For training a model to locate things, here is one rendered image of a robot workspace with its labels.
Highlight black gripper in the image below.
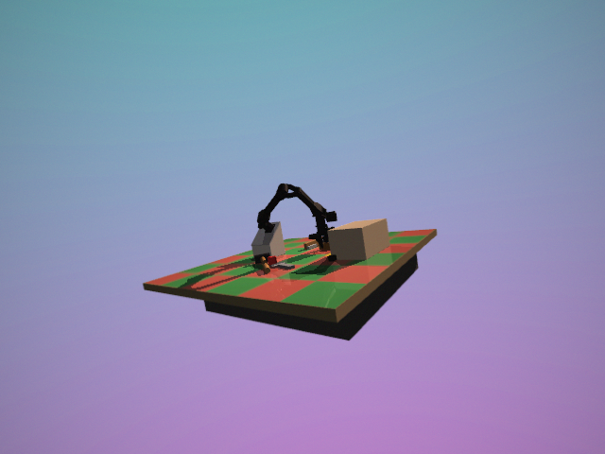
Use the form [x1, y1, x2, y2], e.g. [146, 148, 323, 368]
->
[308, 222, 329, 249]

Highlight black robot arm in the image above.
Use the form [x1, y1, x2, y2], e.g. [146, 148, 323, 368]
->
[257, 183, 337, 236]

